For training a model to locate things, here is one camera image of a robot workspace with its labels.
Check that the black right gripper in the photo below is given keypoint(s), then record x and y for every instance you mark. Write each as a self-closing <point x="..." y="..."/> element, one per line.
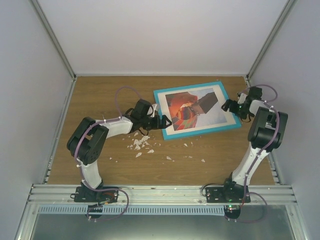
<point x="232" y="109"/>

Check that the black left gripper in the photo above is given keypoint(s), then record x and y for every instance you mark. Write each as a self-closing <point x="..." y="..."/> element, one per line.
<point x="157" y="125"/>

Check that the hot air balloon photo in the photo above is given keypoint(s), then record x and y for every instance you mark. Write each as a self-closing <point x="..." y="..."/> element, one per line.
<point x="194" y="109"/>

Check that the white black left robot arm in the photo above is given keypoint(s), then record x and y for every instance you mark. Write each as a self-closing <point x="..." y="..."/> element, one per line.
<point x="88" y="140"/>

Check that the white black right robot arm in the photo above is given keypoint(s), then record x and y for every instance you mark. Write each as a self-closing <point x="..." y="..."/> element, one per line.
<point x="236" y="177"/>

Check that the white debris pile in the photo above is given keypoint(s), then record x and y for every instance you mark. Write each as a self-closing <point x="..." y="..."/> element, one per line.
<point x="141" y="145"/>

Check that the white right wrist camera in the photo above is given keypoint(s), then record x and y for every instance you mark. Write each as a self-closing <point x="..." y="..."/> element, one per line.
<point x="241" y="97"/>

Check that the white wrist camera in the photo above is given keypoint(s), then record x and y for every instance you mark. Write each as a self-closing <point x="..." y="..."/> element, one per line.
<point x="241" y="97"/>
<point x="153" y="110"/>

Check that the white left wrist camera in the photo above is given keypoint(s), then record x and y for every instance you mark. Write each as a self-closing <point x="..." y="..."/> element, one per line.
<point x="153" y="110"/>

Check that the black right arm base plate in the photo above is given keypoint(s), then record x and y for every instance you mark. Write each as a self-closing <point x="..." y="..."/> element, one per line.
<point x="217" y="193"/>

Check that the grey slotted cable duct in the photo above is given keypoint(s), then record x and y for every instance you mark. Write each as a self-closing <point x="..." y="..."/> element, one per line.
<point x="135" y="210"/>

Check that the aluminium corner post right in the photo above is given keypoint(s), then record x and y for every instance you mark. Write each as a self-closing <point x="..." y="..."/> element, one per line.
<point x="284" y="13"/>

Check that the aluminium corner post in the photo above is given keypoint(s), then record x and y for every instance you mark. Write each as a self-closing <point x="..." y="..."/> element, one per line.
<point x="51" y="34"/>
<point x="284" y="13"/>

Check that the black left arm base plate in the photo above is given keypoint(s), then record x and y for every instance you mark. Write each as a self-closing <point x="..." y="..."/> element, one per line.
<point x="85" y="195"/>

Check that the aluminium front rail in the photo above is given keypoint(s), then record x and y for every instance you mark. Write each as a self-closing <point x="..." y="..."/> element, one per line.
<point x="162" y="194"/>

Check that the aluminium corner post left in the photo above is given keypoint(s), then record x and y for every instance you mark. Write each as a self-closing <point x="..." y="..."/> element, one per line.
<point x="51" y="34"/>

